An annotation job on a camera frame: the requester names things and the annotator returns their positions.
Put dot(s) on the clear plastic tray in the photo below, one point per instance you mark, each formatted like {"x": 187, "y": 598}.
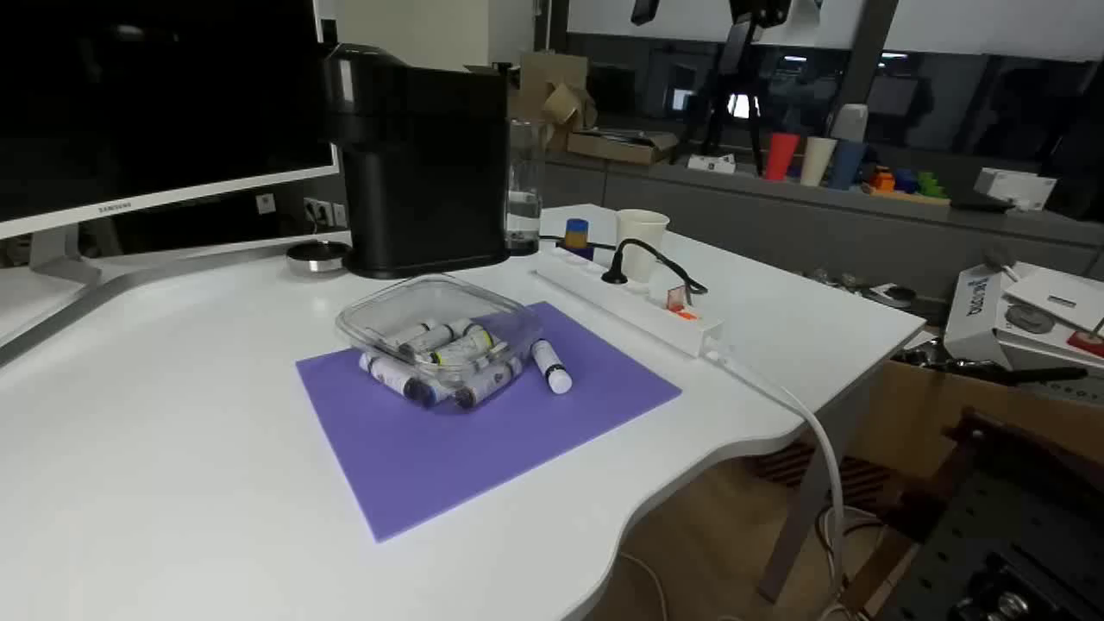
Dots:
{"x": 427, "y": 302}

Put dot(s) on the clear plastic container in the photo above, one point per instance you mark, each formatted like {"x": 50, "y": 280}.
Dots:
{"x": 443, "y": 345}

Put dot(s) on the open cardboard box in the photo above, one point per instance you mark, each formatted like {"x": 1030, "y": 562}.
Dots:
{"x": 556, "y": 92}

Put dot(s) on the white tube with dark cap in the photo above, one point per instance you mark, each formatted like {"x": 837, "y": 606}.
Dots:
{"x": 554, "y": 368}

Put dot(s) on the white power strip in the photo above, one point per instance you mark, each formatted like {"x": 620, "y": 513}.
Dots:
{"x": 624, "y": 302}

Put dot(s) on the small blue orange bottle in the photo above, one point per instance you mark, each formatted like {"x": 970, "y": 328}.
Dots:
{"x": 577, "y": 235}

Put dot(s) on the white labelled tube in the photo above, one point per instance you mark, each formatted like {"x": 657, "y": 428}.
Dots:
{"x": 420, "y": 341}
{"x": 384, "y": 371}
{"x": 474, "y": 343}

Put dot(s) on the white tube with yellow band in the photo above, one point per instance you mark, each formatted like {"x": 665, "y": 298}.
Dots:
{"x": 449, "y": 359}

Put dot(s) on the white paper cup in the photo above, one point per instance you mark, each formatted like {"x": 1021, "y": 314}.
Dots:
{"x": 642, "y": 235}

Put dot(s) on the clear plastic bottle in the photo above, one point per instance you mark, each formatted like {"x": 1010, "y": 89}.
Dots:
{"x": 524, "y": 196}

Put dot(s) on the red translucent plastic piece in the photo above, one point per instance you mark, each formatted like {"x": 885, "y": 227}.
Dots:
{"x": 683, "y": 313}

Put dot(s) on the white tube with blue cap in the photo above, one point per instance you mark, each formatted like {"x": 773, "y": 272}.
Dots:
{"x": 435, "y": 393}

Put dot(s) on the purple mat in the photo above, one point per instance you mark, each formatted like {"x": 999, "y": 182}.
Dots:
{"x": 459, "y": 452}

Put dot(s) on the flat cardboard box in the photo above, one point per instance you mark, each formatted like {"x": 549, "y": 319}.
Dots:
{"x": 624, "y": 148}

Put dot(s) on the black coffee machine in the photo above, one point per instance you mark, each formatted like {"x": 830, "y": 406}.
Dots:
{"x": 427, "y": 173}

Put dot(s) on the round black silver disc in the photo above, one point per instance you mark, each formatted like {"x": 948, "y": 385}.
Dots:
{"x": 316, "y": 253}

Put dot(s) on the grey counter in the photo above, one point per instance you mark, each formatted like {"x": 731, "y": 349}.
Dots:
{"x": 804, "y": 227}

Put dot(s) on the red cup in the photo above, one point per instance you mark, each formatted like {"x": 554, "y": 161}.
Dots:
{"x": 783, "y": 156}

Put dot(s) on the grey table leg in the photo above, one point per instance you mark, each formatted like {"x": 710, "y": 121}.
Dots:
{"x": 814, "y": 483}

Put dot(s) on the blue cup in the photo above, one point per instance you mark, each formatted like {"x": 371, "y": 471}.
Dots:
{"x": 847, "y": 166}

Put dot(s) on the orange toy block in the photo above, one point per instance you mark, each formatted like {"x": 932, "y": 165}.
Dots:
{"x": 882, "y": 182}

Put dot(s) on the blue toy block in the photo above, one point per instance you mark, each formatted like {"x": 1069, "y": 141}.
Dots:
{"x": 908, "y": 184}

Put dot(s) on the large brown cardboard box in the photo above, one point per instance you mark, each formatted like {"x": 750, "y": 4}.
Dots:
{"x": 919, "y": 414}

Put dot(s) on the green toy block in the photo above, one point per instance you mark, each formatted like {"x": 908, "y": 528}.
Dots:
{"x": 929, "y": 184}

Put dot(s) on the white framed computer monitor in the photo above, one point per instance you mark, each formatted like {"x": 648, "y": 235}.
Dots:
{"x": 150, "y": 92}

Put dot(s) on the white printed product box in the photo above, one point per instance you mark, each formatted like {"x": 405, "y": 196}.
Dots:
{"x": 1023, "y": 313}

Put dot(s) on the white flat box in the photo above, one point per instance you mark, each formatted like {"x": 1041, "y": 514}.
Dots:
{"x": 1016, "y": 189}

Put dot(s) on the grey monitor stand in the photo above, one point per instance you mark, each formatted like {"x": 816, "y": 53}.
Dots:
{"x": 62, "y": 259}

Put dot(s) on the black camera tripod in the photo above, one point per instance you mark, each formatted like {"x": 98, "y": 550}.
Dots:
{"x": 737, "y": 82}

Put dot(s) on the black metal frame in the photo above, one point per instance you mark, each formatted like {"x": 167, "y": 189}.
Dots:
{"x": 1013, "y": 528}

